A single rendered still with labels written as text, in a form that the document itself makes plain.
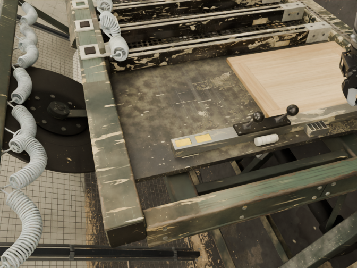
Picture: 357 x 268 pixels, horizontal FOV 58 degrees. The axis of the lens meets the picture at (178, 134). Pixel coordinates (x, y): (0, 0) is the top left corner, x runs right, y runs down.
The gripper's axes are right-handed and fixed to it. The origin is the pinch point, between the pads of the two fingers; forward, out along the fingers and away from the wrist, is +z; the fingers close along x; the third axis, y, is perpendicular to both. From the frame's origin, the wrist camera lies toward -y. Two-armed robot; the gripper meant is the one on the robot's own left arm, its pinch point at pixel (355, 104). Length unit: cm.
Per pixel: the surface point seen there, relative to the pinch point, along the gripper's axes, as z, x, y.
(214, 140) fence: 9.7, 41.1, 1.6
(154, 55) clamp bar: 9, 64, 50
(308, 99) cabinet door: 25.6, 4.8, 25.5
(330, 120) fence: 24.6, 0.1, 13.3
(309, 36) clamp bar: 33, -6, 70
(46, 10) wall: 212, 366, 499
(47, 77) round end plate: 33, 139, 79
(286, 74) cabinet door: 27, 10, 42
